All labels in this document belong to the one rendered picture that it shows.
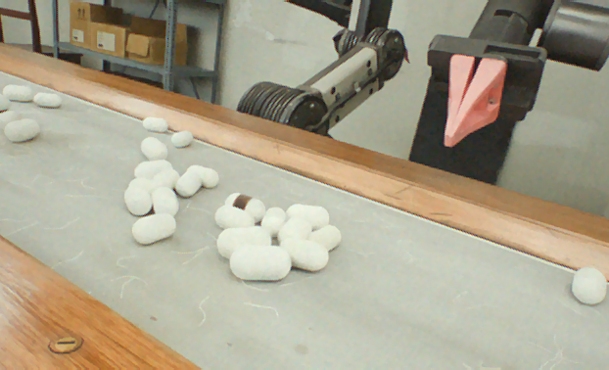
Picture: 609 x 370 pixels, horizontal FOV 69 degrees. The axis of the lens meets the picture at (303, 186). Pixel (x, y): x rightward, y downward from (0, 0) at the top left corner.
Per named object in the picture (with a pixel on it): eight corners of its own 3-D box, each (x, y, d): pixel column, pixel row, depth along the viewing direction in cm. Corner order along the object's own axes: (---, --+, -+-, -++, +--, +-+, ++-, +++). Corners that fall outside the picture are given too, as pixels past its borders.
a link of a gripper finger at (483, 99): (479, 119, 35) (513, 47, 39) (394, 102, 38) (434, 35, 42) (472, 173, 40) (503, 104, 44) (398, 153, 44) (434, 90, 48)
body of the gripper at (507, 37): (543, 62, 37) (564, 11, 41) (426, 44, 42) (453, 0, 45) (530, 116, 42) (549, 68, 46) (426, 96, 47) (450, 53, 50)
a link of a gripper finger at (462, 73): (511, 126, 34) (543, 51, 38) (421, 107, 37) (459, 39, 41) (500, 180, 39) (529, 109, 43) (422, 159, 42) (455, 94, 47)
